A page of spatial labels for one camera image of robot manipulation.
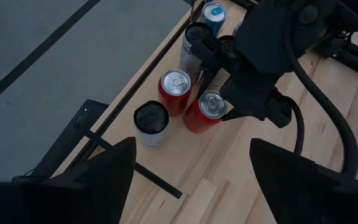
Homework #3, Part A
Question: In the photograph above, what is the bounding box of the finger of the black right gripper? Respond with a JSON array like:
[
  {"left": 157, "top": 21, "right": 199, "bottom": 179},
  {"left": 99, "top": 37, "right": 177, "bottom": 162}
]
[
  {"left": 196, "top": 68, "right": 217, "bottom": 99},
  {"left": 222, "top": 107, "right": 254, "bottom": 121}
]

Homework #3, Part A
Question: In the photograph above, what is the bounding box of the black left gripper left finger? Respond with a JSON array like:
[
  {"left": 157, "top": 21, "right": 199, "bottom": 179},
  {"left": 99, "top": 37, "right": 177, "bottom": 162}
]
[{"left": 0, "top": 136, "right": 137, "bottom": 224}]

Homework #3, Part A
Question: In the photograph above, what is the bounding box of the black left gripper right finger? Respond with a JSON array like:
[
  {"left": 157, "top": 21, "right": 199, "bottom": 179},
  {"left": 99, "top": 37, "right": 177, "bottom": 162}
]
[{"left": 249, "top": 138, "right": 358, "bottom": 224}]

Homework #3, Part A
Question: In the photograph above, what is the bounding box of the red Coca-Cola can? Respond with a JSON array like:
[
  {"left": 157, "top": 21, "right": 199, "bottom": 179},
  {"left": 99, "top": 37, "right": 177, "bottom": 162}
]
[
  {"left": 183, "top": 90, "right": 229, "bottom": 134},
  {"left": 157, "top": 68, "right": 193, "bottom": 118}
]

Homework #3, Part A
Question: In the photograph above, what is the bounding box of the white pineapple Celsius can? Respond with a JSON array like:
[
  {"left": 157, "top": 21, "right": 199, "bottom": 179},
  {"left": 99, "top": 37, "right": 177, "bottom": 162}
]
[{"left": 178, "top": 22, "right": 214, "bottom": 85}]

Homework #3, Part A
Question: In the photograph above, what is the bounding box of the white Arctic Vibe Celsius can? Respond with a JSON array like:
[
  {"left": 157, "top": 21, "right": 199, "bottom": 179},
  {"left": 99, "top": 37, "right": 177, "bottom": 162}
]
[{"left": 133, "top": 100, "right": 170, "bottom": 148}]

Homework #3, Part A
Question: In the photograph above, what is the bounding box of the blue Red Bull can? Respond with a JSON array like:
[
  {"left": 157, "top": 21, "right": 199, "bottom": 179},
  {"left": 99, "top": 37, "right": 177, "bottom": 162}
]
[{"left": 200, "top": 1, "right": 228, "bottom": 37}]

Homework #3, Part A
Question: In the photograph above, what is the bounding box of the black box with LED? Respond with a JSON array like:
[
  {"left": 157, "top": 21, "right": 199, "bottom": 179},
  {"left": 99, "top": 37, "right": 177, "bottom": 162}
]
[{"left": 31, "top": 99, "right": 110, "bottom": 180}]

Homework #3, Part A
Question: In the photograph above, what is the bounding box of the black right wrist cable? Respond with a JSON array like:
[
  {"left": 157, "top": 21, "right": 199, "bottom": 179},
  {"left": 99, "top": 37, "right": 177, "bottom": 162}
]
[{"left": 283, "top": 18, "right": 358, "bottom": 180}]

